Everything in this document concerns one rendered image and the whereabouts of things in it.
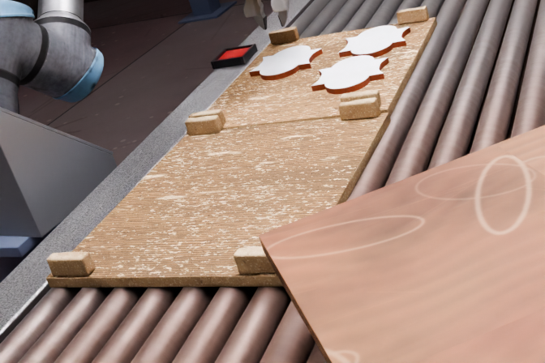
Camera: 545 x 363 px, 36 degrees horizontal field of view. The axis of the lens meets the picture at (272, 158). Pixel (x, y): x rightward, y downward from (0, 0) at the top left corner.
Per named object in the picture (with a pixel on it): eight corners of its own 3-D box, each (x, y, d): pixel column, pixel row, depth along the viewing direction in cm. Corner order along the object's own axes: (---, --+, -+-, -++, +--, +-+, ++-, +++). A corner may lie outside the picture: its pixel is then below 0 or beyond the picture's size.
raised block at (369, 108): (341, 121, 125) (336, 105, 123) (344, 116, 126) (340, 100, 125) (379, 118, 122) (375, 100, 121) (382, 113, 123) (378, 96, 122)
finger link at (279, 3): (273, 35, 148) (253, -13, 145) (285, 23, 153) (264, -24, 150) (289, 30, 146) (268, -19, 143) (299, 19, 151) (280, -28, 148)
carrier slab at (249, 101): (188, 140, 140) (185, 131, 139) (271, 50, 173) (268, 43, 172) (389, 118, 125) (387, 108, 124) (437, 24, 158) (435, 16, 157)
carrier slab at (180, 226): (49, 288, 106) (45, 278, 106) (190, 140, 139) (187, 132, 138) (299, 287, 91) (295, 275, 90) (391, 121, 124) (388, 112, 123)
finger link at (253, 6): (241, 38, 150) (233, -11, 146) (253, 27, 155) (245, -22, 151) (257, 38, 149) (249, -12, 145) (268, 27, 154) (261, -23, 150)
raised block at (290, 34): (271, 45, 170) (268, 32, 169) (274, 42, 172) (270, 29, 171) (298, 41, 168) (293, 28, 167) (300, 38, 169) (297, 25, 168)
